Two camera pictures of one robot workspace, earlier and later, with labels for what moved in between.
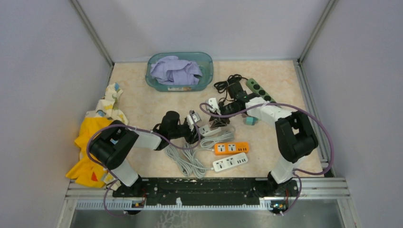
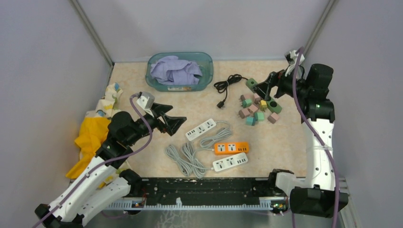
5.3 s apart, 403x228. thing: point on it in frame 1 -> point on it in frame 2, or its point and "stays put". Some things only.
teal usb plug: [251, 120] stays put
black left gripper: [191, 138] -> [171, 123]
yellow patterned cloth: [109, 111] stays put
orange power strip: [231, 148] stays put
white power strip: [230, 162] stays put
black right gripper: [218, 121] -> [274, 79]
